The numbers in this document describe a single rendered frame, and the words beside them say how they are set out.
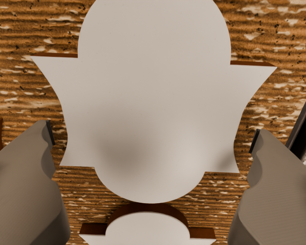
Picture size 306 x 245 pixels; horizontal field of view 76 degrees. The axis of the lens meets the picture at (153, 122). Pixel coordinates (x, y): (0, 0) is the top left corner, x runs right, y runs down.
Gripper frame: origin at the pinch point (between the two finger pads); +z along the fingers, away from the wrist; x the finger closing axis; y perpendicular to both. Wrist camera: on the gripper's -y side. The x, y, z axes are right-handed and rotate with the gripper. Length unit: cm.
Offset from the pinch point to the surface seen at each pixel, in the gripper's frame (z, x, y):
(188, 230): -0.7, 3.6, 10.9
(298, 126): 2.3, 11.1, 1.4
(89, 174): 0.4, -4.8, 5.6
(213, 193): 0.4, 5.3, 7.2
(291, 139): 2.2, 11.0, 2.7
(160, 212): -0.7, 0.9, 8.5
